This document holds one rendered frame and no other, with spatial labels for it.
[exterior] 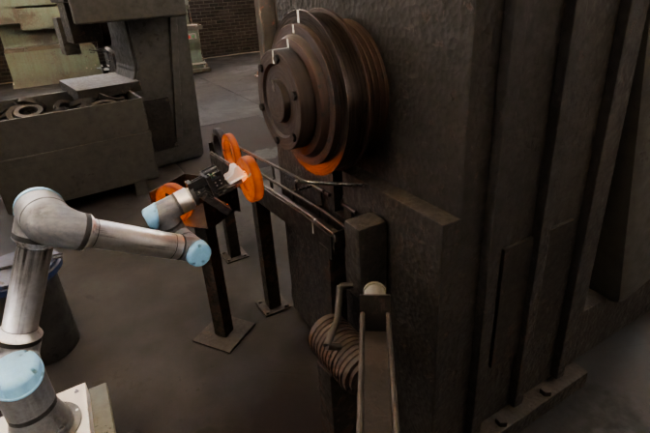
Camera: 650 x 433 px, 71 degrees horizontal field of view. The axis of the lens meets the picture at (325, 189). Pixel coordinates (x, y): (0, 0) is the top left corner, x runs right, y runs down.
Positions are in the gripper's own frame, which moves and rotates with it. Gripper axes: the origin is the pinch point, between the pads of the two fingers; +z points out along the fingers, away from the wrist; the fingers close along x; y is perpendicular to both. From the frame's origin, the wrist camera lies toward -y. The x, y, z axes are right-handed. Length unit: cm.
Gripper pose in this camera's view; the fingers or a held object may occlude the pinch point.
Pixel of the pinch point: (249, 173)
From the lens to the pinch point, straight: 155.7
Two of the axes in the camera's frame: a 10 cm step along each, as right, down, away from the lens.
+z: 8.2, -4.7, 3.2
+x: -5.0, -3.2, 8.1
